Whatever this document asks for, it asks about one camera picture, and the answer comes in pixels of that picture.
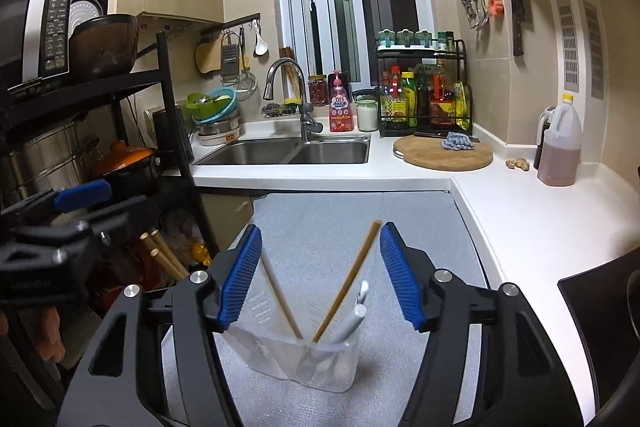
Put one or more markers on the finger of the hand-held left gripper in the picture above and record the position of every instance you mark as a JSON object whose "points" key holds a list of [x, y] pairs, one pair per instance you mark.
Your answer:
{"points": [[120, 214], [82, 196]]}

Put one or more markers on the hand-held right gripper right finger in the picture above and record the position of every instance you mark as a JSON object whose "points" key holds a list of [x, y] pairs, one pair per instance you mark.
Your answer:
{"points": [[402, 277]]}

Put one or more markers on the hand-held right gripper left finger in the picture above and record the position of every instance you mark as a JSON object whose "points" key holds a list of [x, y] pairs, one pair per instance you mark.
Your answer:
{"points": [[242, 277]]}

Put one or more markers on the wooden chopstick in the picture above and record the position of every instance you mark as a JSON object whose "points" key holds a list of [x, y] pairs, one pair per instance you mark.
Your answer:
{"points": [[282, 299], [172, 253], [162, 256], [162, 264], [350, 274]]}

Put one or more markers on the clear plastic utensil container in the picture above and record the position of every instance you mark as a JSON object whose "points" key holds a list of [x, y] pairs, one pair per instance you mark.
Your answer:
{"points": [[325, 367]]}

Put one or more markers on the person's left hand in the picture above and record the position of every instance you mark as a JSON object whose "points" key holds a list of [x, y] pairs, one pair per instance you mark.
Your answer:
{"points": [[50, 332]]}

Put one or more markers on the large steel pot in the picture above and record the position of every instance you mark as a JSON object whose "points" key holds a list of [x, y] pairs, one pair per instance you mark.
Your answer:
{"points": [[45, 162]]}

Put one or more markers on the orange lidded clay pot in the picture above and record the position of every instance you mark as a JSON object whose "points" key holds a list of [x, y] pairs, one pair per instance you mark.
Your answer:
{"points": [[125, 159]]}

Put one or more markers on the black cylindrical container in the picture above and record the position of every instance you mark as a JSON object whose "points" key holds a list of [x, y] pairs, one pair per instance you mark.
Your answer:
{"points": [[167, 142]]}

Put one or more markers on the grey fabric mat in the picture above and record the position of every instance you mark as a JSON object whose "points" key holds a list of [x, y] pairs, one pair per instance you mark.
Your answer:
{"points": [[320, 227]]}

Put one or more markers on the black metal shelf rack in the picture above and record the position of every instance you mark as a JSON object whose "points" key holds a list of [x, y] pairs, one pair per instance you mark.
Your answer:
{"points": [[100, 88]]}

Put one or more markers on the round wooden cutting board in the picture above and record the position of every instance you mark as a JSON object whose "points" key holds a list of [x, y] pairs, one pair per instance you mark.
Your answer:
{"points": [[430, 157]]}

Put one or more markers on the stacked steel pans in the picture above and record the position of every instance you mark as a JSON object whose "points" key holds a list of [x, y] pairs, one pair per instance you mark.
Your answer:
{"points": [[217, 134]]}

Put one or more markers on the stainless steel double sink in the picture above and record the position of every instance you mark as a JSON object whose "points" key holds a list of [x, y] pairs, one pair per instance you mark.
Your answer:
{"points": [[260, 152]]}

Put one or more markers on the stacked green and blue bowls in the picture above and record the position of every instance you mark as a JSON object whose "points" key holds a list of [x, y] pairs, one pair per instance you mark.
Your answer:
{"points": [[210, 104]]}

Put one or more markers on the blue knitted dishcloth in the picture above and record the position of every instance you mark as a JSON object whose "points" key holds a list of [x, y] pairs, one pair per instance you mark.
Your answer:
{"points": [[457, 141]]}

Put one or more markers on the brown glass bowl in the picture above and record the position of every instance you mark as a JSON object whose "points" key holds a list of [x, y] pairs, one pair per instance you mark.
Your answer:
{"points": [[102, 47]]}

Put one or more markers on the ginger root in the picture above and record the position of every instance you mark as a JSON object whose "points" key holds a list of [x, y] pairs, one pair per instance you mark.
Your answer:
{"points": [[515, 164]]}

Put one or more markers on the chrome kitchen faucet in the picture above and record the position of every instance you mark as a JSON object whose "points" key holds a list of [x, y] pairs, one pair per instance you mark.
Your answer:
{"points": [[304, 122]]}

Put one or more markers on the red cap sauce bottle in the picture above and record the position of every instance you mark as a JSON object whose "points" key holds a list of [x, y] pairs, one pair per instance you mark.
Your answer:
{"points": [[393, 107]]}

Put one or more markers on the green yellow sauce bottle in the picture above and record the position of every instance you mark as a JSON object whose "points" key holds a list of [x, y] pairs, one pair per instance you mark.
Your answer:
{"points": [[409, 102]]}

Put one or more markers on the pink soap bottle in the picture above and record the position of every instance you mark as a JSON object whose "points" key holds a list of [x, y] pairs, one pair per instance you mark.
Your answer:
{"points": [[341, 112]]}

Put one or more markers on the red label oil bottle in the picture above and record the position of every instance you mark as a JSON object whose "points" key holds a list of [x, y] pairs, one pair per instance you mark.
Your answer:
{"points": [[441, 104]]}

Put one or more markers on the small hanging wooden board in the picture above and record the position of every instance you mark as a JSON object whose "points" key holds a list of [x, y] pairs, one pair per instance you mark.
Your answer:
{"points": [[207, 57]]}

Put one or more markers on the yellow seasoning packet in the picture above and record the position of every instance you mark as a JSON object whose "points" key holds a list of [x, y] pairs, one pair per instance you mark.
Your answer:
{"points": [[462, 107]]}

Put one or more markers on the black microwave oven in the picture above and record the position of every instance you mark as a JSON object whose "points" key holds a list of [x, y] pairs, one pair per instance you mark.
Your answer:
{"points": [[20, 22]]}

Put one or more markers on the hanging metal grater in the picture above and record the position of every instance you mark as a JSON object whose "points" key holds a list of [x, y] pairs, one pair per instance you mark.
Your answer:
{"points": [[229, 59]]}

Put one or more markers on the red filled glass jar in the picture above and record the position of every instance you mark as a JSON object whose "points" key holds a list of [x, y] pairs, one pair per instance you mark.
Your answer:
{"points": [[318, 93]]}

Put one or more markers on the large plastic oil jug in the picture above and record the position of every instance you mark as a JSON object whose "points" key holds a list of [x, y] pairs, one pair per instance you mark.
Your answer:
{"points": [[560, 152]]}

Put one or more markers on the bundle of upright chopsticks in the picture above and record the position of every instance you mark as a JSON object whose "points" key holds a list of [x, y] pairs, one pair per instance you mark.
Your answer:
{"points": [[289, 72]]}

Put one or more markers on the white hanging ladle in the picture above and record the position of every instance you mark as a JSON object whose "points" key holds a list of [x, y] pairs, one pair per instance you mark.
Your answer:
{"points": [[260, 47]]}

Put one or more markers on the green lid spice jar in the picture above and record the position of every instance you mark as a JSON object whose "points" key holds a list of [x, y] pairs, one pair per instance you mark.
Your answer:
{"points": [[405, 38], [423, 39], [386, 38]]}

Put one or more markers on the hanging cleaver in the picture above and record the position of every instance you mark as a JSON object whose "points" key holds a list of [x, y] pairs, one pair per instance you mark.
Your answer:
{"points": [[517, 17]]}

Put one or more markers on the wall vent grille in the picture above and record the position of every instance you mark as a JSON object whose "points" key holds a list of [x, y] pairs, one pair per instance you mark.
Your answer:
{"points": [[593, 49], [568, 42]]}

